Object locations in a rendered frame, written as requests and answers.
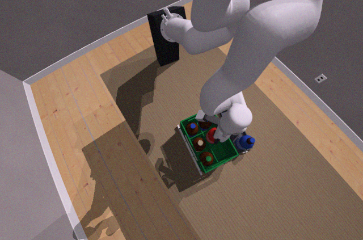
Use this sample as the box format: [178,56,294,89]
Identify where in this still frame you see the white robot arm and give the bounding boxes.
[161,0,323,138]

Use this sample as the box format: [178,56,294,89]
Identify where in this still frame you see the green crate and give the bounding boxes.
[180,114,239,173]

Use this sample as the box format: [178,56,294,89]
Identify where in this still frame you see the brown bottle with green cap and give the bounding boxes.
[199,151,213,166]

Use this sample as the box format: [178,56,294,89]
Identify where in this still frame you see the red bottle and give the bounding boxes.
[206,128,216,144]

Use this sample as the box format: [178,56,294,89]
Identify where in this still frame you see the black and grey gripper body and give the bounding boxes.
[213,127,231,142]

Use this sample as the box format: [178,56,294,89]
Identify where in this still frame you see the brown bottle with beige cap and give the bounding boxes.
[192,137,206,152]

